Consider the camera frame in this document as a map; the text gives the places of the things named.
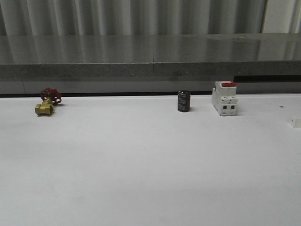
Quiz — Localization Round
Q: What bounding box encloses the black cylindrical capacitor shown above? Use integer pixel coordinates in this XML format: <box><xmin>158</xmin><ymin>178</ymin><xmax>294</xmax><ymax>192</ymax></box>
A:
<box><xmin>177</xmin><ymin>90</ymin><xmax>191</xmax><ymax>113</ymax></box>

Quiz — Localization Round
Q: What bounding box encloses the brass valve red handwheel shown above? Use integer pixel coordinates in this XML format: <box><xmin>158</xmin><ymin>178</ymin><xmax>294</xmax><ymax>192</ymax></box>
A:
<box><xmin>35</xmin><ymin>88</ymin><xmax>62</xmax><ymax>116</ymax></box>

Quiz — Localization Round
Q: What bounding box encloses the grey stone counter ledge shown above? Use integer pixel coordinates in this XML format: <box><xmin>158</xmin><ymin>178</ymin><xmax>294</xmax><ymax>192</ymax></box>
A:
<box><xmin>0</xmin><ymin>33</ymin><xmax>301</xmax><ymax>96</ymax></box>

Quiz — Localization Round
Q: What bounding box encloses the grey pleated curtain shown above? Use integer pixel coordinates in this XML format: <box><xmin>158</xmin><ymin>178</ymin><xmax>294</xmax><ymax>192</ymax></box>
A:
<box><xmin>0</xmin><ymin>0</ymin><xmax>301</xmax><ymax>35</ymax></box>

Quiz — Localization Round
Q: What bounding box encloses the white circuit breaker red switch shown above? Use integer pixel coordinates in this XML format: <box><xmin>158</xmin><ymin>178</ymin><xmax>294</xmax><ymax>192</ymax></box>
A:
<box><xmin>212</xmin><ymin>81</ymin><xmax>238</xmax><ymax>116</ymax></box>

